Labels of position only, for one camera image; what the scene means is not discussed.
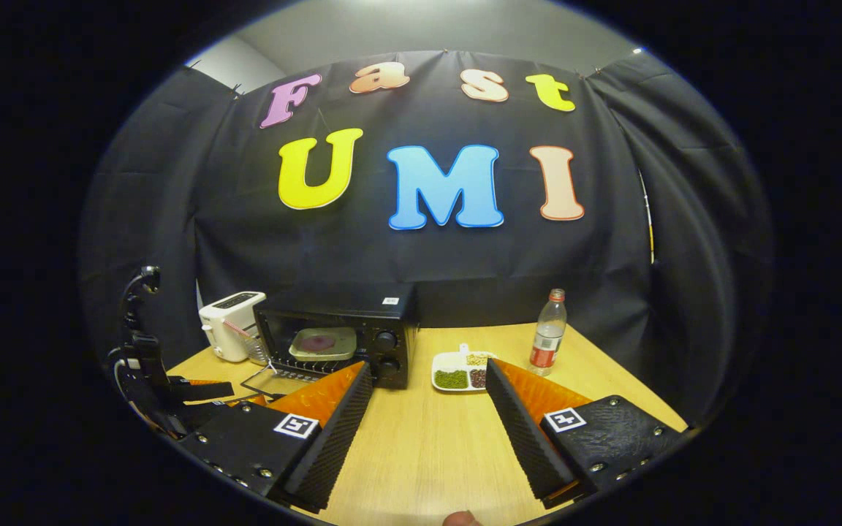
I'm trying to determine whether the white toaster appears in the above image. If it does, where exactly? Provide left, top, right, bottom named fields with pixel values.
left=198, top=291, right=267, bottom=363

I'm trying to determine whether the black electric oven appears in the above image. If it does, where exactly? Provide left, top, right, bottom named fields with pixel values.
left=240, top=281, right=422, bottom=401

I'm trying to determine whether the white divided dish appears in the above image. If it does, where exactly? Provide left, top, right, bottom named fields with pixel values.
left=431, top=343, right=498, bottom=393

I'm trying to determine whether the black backdrop cloth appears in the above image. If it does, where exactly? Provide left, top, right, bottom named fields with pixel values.
left=77, top=50, right=776, bottom=432

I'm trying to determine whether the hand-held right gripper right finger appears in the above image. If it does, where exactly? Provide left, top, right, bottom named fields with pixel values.
left=485, top=358, right=689, bottom=510

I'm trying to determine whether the clear plastic water bottle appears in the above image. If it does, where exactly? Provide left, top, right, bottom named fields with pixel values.
left=528, top=288, right=568, bottom=377

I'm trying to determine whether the white cherry print plate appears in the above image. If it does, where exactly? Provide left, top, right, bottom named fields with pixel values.
left=288, top=327, right=358, bottom=362

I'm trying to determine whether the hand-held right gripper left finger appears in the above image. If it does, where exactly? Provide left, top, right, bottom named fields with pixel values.
left=180, top=360, right=374, bottom=512

